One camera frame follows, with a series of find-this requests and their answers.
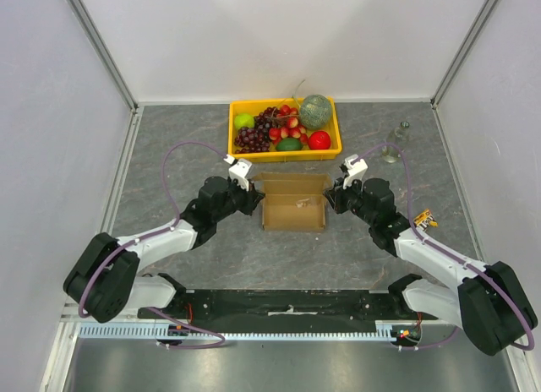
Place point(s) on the red tomato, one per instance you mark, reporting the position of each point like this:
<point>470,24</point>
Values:
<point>319,140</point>

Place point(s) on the dark purple grape bunch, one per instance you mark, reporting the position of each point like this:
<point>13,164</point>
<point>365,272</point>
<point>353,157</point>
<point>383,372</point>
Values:
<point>249,141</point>

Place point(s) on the small clear snack wrapper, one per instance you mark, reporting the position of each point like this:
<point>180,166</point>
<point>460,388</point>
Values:
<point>303,203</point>

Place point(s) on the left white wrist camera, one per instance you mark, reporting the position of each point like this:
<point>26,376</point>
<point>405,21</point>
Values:
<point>238,171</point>

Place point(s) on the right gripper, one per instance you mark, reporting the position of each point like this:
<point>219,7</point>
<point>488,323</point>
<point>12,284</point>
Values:
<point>340,197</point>

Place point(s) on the green netted melon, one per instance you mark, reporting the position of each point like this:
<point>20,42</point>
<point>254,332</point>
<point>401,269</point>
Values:
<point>315,112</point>

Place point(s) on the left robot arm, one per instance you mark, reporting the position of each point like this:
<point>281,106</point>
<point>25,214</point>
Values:
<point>103,279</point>

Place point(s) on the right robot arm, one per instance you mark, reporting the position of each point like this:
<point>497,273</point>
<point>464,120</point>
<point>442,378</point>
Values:
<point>486,301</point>

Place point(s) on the brown cardboard box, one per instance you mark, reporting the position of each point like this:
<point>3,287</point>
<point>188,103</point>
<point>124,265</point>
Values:
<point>282,190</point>

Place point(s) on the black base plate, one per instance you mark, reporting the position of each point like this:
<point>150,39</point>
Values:
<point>205,305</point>

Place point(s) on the green apple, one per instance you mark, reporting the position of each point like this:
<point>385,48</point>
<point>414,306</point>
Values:
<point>243,120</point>

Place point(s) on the red cherry bunch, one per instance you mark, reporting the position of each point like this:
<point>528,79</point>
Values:
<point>293,129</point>

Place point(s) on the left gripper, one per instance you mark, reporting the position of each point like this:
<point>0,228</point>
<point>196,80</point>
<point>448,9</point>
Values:
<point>251,197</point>

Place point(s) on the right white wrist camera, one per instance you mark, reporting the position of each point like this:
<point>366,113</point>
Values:
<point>353,168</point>

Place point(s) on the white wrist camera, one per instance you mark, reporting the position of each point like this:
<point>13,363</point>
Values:
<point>353,168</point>
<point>238,171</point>

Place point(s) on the green avocado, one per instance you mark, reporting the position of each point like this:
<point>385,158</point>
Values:
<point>289,144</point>

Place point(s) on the yellow plastic tray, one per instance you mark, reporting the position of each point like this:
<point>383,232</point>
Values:
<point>254,107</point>

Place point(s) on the clear glass bottle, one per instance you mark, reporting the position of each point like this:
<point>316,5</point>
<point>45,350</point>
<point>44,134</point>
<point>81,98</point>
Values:
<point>396,142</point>

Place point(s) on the yellow candy bag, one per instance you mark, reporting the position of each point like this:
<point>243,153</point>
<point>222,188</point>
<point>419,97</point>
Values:
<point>425,220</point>

